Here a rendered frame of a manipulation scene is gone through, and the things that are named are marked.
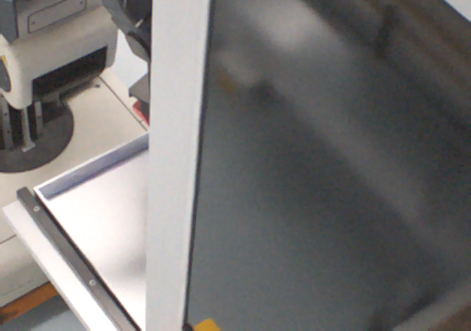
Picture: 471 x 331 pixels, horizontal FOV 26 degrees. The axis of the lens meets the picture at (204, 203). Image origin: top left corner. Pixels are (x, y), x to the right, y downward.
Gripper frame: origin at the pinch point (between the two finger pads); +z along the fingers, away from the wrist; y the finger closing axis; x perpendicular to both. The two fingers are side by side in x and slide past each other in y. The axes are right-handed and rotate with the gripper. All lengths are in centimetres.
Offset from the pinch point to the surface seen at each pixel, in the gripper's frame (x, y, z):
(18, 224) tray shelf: -21.4, -11.7, 9.2
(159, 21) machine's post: -32, 27, -61
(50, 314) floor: 2, -42, 96
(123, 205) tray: -8.6, -2.3, 9.8
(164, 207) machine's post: -33, 28, -39
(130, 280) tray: -18.1, 7.3, 10.1
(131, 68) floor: 75, -81, 96
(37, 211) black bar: -18.7, -10.2, 7.4
